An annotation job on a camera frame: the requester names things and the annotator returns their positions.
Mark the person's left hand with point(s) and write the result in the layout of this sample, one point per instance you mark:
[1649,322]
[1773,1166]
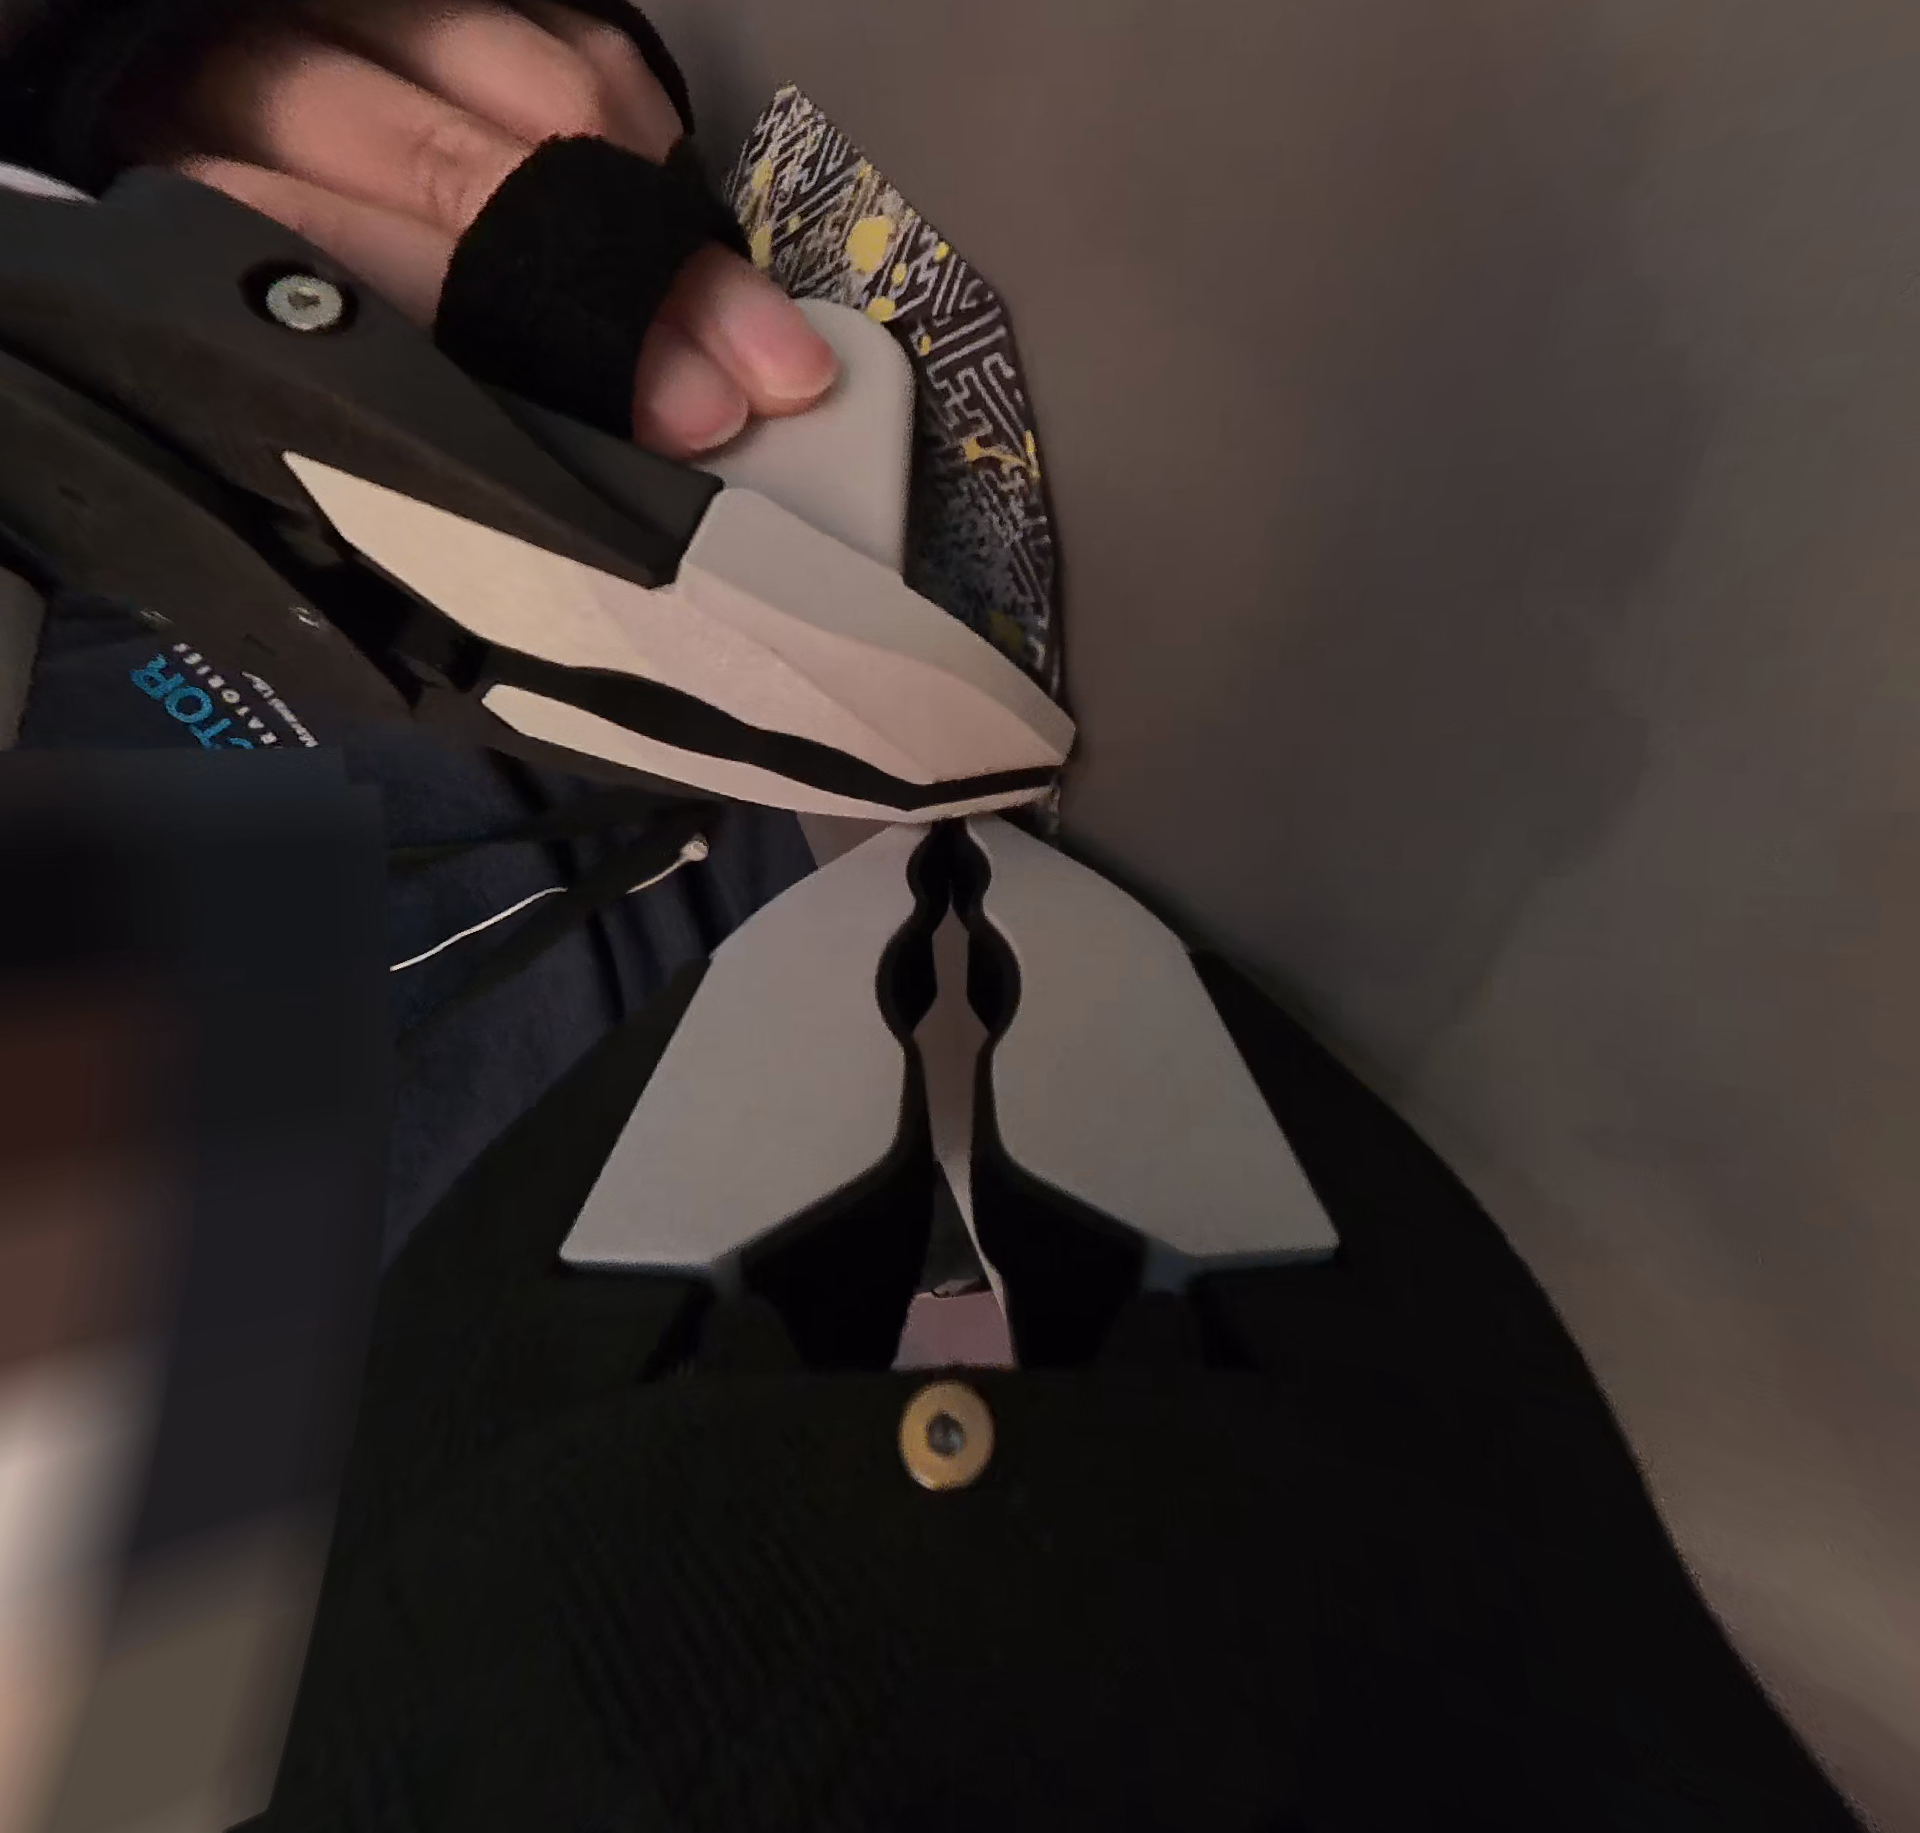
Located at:
[435,108]

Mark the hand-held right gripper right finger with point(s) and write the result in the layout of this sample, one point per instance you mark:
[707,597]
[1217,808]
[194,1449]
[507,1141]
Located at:
[1140,1097]

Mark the dark patterned origami paper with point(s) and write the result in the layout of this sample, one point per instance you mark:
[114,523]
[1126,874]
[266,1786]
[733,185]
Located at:
[975,407]

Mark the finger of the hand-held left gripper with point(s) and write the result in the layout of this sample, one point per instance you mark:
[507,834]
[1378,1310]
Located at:
[676,752]
[841,648]

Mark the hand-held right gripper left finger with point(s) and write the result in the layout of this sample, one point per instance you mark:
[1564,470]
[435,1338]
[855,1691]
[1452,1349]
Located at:
[766,1082]

